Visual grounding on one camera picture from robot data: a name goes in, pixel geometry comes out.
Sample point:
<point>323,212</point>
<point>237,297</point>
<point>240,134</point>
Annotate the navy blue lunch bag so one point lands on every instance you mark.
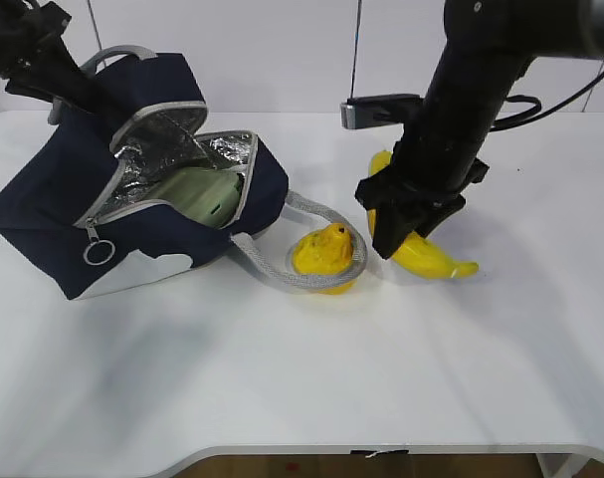
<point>77,211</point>

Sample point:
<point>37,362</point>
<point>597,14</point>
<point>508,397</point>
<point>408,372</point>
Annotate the green lidded glass container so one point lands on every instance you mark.
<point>207,196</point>

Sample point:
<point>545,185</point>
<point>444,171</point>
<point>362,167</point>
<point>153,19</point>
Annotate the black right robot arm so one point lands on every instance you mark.
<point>489,46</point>

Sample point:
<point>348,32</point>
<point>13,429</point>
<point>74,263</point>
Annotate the yellow toy banana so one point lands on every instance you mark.
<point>423,258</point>

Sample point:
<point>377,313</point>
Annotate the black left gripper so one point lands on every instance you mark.
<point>35,62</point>

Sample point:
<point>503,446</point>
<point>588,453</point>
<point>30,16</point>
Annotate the black tape on table edge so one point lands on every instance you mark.
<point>369,454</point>

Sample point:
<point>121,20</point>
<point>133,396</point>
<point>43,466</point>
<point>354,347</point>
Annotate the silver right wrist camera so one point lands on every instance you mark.
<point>377,111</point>

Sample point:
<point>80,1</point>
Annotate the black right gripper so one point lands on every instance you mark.
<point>431,172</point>

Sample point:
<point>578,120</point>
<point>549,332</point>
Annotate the yellow toy pear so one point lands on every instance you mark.
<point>327,251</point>

